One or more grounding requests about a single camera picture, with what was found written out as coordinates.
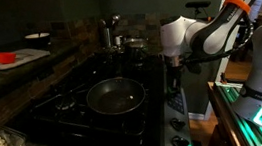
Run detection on metal kitchen utensils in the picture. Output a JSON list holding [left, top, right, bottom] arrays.
[[98, 14, 122, 30]]

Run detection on small white shaker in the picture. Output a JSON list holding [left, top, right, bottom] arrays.
[[113, 35, 124, 48]]

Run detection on black gas stove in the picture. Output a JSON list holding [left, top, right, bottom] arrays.
[[18, 41, 194, 146]]

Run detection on black stove knob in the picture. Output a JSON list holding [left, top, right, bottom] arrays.
[[169, 116, 187, 133], [170, 133, 191, 146]]

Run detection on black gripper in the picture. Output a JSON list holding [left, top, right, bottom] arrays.
[[165, 64, 186, 96]]

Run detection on black camera stand orange clips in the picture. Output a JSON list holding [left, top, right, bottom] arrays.
[[184, 0, 214, 25]]

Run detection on steel pot with lid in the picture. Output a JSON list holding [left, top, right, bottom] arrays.
[[122, 35, 150, 57]]

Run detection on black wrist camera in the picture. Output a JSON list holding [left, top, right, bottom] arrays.
[[185, 59, 204, 76]]

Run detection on stove button control panel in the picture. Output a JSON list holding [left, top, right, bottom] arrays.
[[166, 90, 186, 117]]

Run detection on black frying pan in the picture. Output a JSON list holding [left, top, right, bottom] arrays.
[[84, 73, 149, 118]]

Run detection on orange cable strap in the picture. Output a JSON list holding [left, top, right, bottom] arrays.
[[222, 0, 253, 18]]

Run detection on red measuring cup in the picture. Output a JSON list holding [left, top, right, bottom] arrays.
[[0, 50, 18, 65]]

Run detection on robot cart with green rail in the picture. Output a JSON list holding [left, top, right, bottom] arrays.
[[206, 74, 262, 146]]

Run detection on black bowl white inside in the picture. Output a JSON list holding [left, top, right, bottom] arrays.
[[23, 31, 52, 50]]

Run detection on white cutting board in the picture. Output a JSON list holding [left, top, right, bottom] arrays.
[[0, 45, 52, 71]]

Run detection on metal utensil holder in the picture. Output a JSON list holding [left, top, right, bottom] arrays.
[[101, 26, 116, 49]]

